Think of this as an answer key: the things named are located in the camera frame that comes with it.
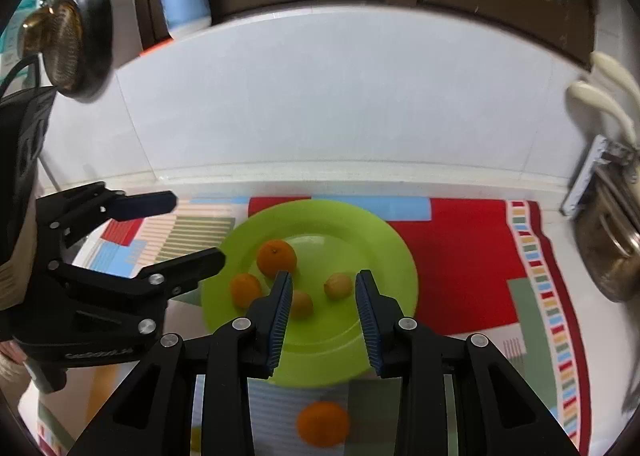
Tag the white plastic rack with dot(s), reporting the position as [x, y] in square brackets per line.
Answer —
[582, 175]

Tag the small orange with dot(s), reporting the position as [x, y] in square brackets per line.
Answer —
[323, 424]
[245, 290]

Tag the black frying pan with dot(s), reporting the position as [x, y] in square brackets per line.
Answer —
[95, 10]

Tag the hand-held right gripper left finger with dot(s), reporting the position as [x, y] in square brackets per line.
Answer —
[280, 321]

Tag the cream saucepan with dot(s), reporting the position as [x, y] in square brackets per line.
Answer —
[617, 70]
[597, 100]

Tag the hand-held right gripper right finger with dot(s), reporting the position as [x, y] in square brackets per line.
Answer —
[367, 321]

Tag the green plate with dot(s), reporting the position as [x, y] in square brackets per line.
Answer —
[320, 351]

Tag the colourful patchwork mat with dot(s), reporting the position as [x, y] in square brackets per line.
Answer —
[460, 261]

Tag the large orange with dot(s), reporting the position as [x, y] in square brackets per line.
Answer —
[276, 257]

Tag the large steel pot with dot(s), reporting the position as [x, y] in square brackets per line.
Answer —
[605, 256]

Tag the tan longan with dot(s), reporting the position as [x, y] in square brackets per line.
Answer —
[305, 306]
[336, 285]

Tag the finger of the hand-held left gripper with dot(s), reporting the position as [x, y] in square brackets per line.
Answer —
[145, 204]
[195, 263]

